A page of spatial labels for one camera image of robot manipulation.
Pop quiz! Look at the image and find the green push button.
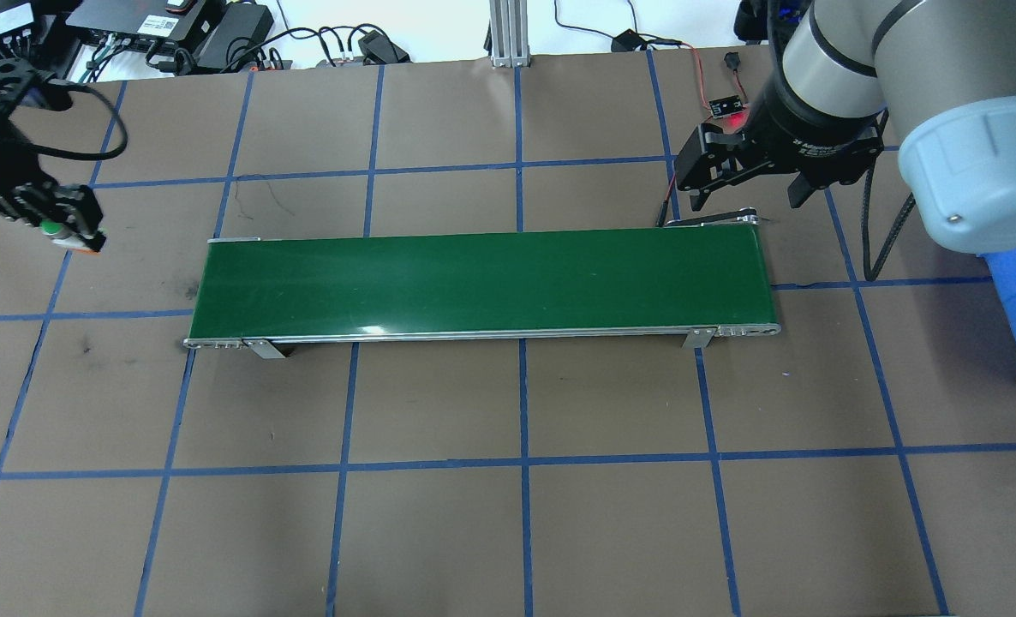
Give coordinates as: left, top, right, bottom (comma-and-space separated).
39, 220, 106, 255

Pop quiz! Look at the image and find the black box with white label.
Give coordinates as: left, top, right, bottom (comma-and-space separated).
0, 0, 72, 61

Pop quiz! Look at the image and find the flat black electronics box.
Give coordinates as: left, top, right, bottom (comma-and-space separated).
67, 0, 226, 50

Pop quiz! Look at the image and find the large black power brick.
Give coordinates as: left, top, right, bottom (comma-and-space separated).
194, 4, 276, 73

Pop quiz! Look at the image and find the green belt conveyor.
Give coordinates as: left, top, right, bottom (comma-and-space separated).
182, 208, 783, 359

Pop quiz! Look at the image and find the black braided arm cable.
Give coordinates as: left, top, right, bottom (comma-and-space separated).
0, 80, 129, 164
862, 150, 917, 282

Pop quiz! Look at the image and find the red black supply wire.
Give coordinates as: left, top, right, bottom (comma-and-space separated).
641, 36, 716, 108

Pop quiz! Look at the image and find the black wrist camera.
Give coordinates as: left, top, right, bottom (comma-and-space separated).
733, 0, 809, 45
0, 58, 74, 112

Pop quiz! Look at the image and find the thin black cable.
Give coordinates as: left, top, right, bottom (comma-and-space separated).
554, 0, 639, 40

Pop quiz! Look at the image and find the aluminium profile post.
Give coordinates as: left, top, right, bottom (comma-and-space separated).
489, 0, 530, 68

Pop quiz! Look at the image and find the black adapter with cables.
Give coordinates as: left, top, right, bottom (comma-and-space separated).
358, 30, 411, 66

